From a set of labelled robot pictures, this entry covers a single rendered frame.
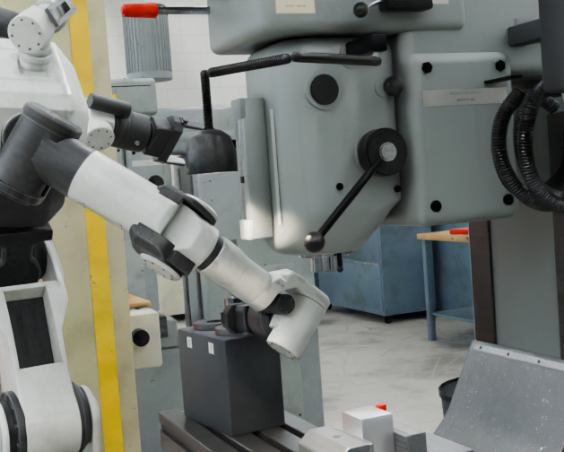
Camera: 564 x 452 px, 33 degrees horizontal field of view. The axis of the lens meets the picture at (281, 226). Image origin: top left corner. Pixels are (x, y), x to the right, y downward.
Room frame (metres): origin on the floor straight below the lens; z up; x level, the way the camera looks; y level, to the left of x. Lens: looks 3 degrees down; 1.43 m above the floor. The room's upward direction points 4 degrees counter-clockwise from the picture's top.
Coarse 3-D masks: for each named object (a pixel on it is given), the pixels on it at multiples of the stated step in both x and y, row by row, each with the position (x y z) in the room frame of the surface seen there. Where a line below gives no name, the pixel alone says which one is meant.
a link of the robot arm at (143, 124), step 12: (144, 120) 2.15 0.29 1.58; (156, 120) 2.18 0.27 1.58; (168, 120) 2.21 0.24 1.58; (180, 120) 2.20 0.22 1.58; (144, 132) 2.14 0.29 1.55; (156, 132) 2.17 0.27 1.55; (168, 132) 2.18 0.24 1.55; (180, 132) 2.19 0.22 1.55; (132, 144) 2.14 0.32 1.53; (144, 144) 2.15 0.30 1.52; (156, 144) 2.19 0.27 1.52; (168, 144) 2.20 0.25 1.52; (156, 156) 2.21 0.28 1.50; (168, 156) 2.22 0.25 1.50
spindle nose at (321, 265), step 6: (312, 258) 1.45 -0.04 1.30; (318, 258) 1.45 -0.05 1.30; (324, 258) 1.44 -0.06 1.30; (330, 258) 1.44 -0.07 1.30; (336, 258) 1.45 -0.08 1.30; (312, 264) 1.46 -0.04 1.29; (318, 264) 1.45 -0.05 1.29; (324, 264) 1.44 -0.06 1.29; (330, 264) 1.44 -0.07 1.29; (336, 264) 1.45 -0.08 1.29; (312, 270) 1.46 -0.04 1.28; (318, 270) 1.45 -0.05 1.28; (324, 270) 1.44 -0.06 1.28; (330, 270) 1.44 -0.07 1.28; (336, 270) 1.45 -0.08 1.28
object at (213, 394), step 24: (192, 336) 1.91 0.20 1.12; (216, 336) 1.83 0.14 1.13; (240, 336) 1.81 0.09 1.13; (192, 360) 1.92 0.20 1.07; (216, 360) 1.82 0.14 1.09; (240, 360) 1.80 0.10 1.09; (264, 360) 1.83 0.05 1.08; (192, 384) 1.93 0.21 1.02; (216, 384) 1.83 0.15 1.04; (240, 384) 1.80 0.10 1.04; (264, 384) 1.82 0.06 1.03; (192, 408) 1.93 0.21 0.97; (216, 408) 1.83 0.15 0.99; (240, 408) 1.80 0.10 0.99; (264, 408) 1.82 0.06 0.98; (240, 432) 1.79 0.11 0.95
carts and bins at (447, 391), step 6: (456, 378) 3.52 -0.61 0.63; (444, 384) 3.46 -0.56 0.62; (450, 384) 3.48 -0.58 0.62; (438, 390) 3.39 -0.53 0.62; (444, 390) 3.44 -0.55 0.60; (450, 390) 3.48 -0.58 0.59; (444, 396) 3.27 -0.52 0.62; (450, 396) 3.47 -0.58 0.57; (444, 402) 3.29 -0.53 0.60; (450, 402) 3.23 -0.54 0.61; (444, 408) 3.31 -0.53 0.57; (444, 414) 3.32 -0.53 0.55
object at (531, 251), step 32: (544, 128) 1.54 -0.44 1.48; (544, 160) 1.54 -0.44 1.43; (480, 224) 1.71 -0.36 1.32; (512, 224) 1.63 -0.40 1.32; (544, 224) 1.55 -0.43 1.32; (480, 256) 1.72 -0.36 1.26; (512, 256) 1.64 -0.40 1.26; (544, 256) 1.56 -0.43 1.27; (480, 288) 1.72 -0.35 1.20; (512, 288) 1.64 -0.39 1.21; (544, 288) 1.56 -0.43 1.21; (480, 320) 1.73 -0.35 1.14; (512, 320) 1.65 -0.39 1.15; (544, 320) 1.57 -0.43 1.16; (544, 352) 1.57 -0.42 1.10
